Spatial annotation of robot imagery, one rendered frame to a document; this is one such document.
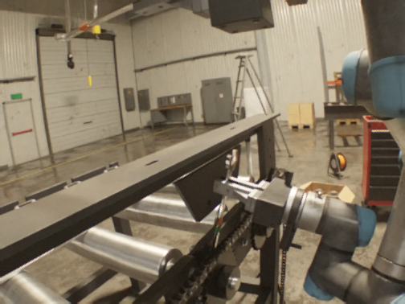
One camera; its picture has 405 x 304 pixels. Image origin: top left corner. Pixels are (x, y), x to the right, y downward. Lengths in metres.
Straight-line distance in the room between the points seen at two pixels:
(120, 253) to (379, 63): 0.68
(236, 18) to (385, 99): 0.14
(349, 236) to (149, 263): 0.45
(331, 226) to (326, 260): 0.07
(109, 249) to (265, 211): 0.45
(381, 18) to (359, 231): 0.37
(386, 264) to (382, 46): 0.33
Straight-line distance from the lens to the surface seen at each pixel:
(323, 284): 0.53
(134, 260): 0.69
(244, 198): 0.51
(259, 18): 0.24
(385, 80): 0.23
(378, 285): 0.47
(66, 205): 0.30
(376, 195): 2.66
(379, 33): 0.23
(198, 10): 0.28
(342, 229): 0.50
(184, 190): 0.55
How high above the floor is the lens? 1.26
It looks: 12 degrees down
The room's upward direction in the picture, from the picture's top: 7 degrees counter-clockwise
